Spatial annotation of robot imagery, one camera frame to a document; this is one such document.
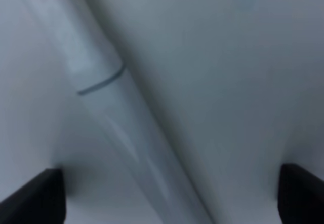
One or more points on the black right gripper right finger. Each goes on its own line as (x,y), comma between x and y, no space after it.
(300,195)

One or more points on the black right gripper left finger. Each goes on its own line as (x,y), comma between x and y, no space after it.
(41,200)

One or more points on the white marker pink caps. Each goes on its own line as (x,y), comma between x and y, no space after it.
(105,86)

